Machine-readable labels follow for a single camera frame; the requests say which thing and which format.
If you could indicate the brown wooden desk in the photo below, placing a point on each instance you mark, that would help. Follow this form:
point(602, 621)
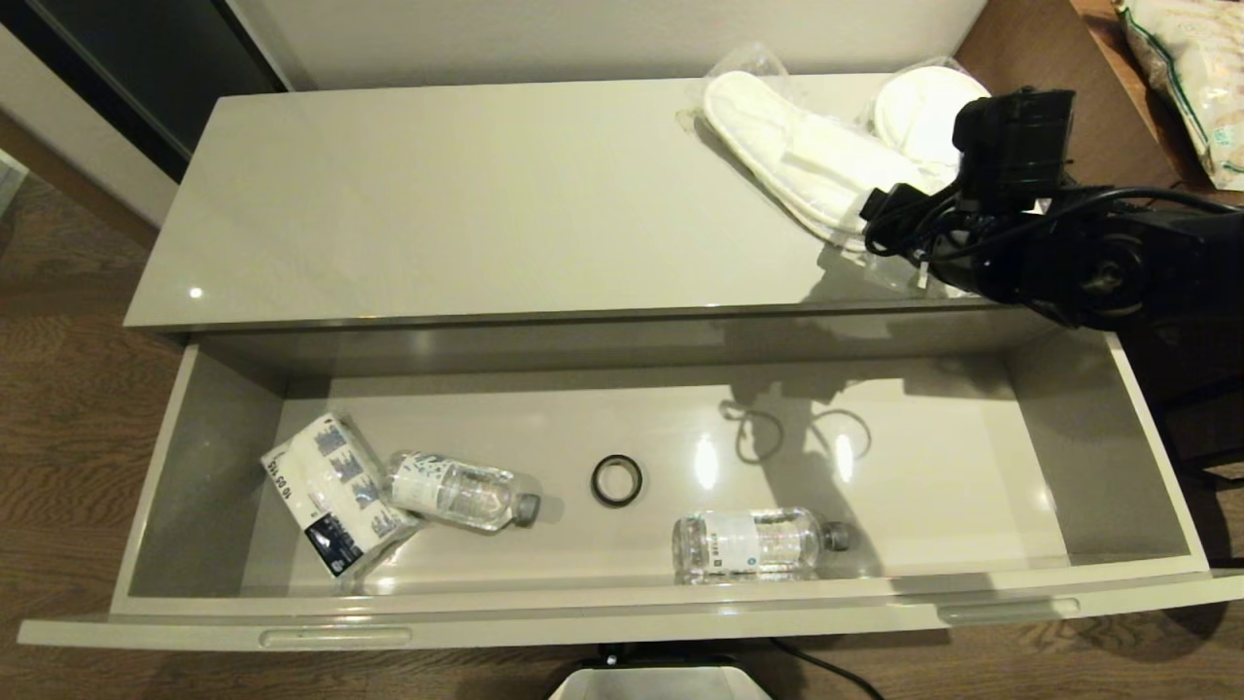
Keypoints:
point(1118, 126)

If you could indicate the black glass panel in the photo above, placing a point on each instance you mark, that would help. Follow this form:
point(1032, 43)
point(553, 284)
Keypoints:
point(146, 58)

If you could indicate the clear plastic snack bag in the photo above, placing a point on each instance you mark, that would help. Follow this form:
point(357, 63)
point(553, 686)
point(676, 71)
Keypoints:
point(1195, 78)

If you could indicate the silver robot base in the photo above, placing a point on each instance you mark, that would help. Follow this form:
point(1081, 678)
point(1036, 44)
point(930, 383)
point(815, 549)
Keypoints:
point(661, 685)

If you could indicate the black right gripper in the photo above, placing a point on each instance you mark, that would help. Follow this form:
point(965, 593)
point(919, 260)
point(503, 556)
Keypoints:
point(957, 253)

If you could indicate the beige glossy cabinet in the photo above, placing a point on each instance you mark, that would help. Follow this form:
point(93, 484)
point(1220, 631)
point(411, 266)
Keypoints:
point(583, 194)

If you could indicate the white blue tissue pack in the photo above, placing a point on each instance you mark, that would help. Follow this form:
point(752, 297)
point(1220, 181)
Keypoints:
point(335, 491)

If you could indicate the clear water bottle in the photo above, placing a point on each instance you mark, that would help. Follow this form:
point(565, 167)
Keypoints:
point(457, 494)
point(748, 544)

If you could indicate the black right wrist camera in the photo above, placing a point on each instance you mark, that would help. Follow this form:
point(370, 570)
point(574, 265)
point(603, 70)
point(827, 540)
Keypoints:
point(886, 202)

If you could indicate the beige long drawer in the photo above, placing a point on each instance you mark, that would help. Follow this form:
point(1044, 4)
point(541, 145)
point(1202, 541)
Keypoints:
point(544, 428)

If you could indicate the bagged white slippers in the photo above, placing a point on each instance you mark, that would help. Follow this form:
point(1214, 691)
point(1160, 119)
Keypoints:
point(918, 117)
point(787, 146)

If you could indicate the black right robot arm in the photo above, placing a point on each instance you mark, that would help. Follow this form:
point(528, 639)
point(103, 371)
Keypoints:
point(1098, 262)

